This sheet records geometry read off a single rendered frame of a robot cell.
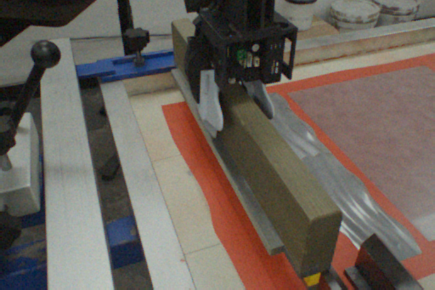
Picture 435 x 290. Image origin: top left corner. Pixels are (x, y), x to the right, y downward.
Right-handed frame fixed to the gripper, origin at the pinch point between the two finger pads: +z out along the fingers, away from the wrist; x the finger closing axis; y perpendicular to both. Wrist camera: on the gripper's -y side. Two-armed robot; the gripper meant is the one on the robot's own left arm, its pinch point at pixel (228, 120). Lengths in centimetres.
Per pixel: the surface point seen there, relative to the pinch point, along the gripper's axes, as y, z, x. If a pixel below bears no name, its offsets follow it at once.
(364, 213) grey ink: 11.4, 9.4, 13.0
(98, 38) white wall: -200, 73, -3
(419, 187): 9.6, 10.1, 23.0
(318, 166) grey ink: 2.2, 9.3, 12.4
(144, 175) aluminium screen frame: -1.1, 6.4, -10.7
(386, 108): -7.1, 10.0, 31.1
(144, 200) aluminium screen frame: 3.0, 6.5, -11.4
